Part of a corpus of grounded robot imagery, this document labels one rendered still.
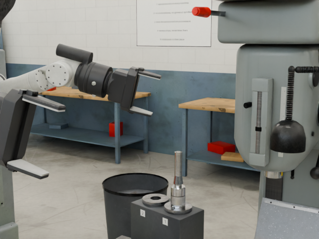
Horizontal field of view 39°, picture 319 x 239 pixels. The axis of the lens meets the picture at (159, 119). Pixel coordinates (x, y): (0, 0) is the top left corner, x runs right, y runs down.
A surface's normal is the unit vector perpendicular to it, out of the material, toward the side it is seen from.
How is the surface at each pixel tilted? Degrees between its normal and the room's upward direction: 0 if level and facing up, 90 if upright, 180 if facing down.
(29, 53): 90
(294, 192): 90
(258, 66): 90
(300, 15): 90
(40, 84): 70
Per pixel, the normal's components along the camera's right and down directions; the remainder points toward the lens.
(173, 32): -0.54, 0.14
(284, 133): -0.52, -0.16
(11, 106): -0.33, 0.06
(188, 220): 0.72, 0.12
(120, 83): -0.19, 0.28
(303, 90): 0.30, 0.17
